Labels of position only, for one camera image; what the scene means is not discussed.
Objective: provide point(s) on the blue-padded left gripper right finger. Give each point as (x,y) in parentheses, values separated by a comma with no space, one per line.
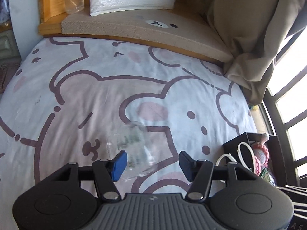
(199,173)

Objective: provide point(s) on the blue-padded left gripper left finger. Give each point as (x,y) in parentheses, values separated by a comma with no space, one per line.
(106,174)

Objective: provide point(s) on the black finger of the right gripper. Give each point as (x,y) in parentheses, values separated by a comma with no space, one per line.
(298,195)

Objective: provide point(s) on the clear fake nails case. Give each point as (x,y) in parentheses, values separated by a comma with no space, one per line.
(142,155)

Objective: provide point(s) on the black storage box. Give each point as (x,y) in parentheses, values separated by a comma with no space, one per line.
(279,163)

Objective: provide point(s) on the pink crochet doll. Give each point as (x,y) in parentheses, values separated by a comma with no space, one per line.
(261,153)

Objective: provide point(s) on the dark window railing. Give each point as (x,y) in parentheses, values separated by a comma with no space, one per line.
(284,111)

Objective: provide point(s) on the cartoon bear bed sheet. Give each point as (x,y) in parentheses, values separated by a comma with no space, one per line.
(70,97)

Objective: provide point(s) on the yellow teal small toy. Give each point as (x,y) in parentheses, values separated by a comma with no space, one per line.
(253,107)

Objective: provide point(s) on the beige bear cushion mat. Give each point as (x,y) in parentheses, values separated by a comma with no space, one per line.
(178,30)

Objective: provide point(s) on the beige curtain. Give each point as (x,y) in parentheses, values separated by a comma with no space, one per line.
(253,31)

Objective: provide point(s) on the wooden headboard cabinet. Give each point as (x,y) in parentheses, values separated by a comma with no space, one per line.
(52,13)

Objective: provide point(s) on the white cable tie loop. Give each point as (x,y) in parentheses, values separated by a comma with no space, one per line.
(240,156)

